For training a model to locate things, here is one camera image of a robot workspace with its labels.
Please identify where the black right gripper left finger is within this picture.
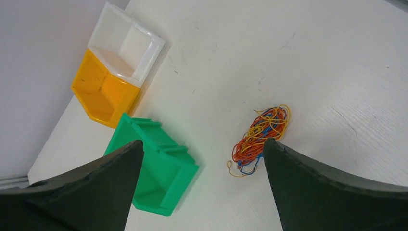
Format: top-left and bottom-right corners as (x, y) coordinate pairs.
(0, 140), (144, 231)

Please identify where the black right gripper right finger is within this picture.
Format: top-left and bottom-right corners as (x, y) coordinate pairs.
(263, 139), (408, 231)

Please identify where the yellow wire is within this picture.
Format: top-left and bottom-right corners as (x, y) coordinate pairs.
(226, 104), (292, 178)

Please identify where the blue wire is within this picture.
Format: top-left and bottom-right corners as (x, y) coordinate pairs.
(236, 108), (281, 176)

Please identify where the green plastic bin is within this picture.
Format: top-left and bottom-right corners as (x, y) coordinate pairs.
(105, 114), (199, 216)

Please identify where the orange plastic bin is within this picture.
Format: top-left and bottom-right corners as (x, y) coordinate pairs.
(71, 49), (140, 128)

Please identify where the white plastic bin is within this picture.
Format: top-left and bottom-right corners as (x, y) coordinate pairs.
(87, 2), (165, 88)

